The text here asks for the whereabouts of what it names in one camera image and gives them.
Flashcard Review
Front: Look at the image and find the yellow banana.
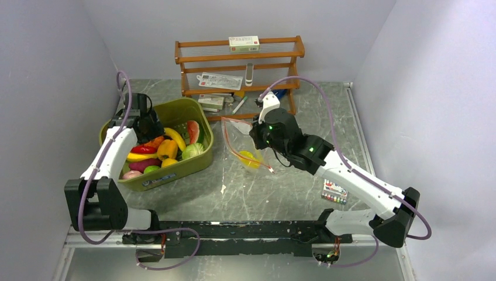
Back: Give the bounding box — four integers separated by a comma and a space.
164, 128, 187, 152

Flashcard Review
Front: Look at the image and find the orange bell pepper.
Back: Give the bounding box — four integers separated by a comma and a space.
157, 139, 178, 161

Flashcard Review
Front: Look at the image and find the clear zip top bag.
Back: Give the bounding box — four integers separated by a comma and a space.
221, 117, 274, 176

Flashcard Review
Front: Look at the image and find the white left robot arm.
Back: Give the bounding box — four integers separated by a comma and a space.
64, 93, 164, 244

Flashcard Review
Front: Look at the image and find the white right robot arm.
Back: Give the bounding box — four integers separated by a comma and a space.
249, 108, 420, 248

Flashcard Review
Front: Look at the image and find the red chili pepper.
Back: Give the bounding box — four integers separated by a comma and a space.
130, 145, 157, 155

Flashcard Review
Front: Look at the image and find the olive green plastic bin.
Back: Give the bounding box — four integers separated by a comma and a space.
99, 98, 213, 191

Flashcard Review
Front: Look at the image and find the blue stapler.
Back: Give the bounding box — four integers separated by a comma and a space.
273, 89, 288, 100

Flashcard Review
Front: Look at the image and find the yellow lemon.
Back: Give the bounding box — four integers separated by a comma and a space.
161, 158, 178, 168

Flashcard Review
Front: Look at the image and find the green lime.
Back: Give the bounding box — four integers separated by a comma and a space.
143, 165, 161, 174

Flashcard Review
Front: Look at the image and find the watermelon slice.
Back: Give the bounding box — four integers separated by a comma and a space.
187, 120, 204, 145

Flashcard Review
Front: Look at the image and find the green white marker pen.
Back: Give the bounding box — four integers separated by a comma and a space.
232, 96, 247, 115

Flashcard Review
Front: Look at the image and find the pink peach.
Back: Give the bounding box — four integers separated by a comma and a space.
121, 170, 143, 180

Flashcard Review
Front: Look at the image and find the green cabbage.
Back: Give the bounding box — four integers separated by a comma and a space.
181, 143, 205, 160

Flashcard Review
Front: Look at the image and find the orange wooden shelf rack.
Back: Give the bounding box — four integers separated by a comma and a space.
174, 36, 305, 114

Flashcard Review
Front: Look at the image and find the white green box lower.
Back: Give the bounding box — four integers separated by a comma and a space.
198, 94, 225, 110

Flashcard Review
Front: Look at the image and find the white grey small device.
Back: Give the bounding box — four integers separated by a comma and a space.
244, 63, 254, 87

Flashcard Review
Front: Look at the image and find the white flat packet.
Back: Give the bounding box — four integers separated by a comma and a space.
196, 72, 243, 91

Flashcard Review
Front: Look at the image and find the colourful marker set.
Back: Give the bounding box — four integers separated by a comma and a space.
321, 180, 348, 205

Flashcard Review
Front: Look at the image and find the white green box on shelf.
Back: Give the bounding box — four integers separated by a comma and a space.
228, 36, 260, 53

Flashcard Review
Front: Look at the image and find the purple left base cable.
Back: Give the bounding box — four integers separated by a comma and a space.
123, 227, 201, 272

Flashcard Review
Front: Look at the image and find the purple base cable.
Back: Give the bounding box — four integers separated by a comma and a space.
123, 227, 201, 272
315, 229, 380, 269

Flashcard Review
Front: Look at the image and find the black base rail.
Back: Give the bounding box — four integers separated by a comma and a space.
122, 220, 353, 258

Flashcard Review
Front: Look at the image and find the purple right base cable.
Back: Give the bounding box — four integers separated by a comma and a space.
315, 229, 380, 269

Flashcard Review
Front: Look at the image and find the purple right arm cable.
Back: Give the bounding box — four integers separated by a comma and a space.
256, 76, 432, 241

